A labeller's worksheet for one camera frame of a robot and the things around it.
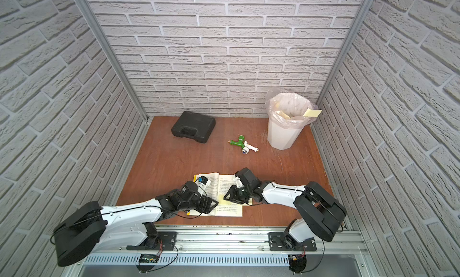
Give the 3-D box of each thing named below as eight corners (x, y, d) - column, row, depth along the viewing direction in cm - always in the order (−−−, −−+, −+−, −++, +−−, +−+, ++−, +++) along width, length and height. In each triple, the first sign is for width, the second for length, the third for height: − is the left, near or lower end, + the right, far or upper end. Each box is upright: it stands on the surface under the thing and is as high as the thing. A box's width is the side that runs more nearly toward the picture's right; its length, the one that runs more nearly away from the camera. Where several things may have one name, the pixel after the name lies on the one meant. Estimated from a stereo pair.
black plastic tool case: (172, 135, 112) (169, 129, 107) (186, 115, 123) (184, 109, 119) (205, 144, 107) (203, 138, 103) (216, 123, 119) (215, 117, 115)
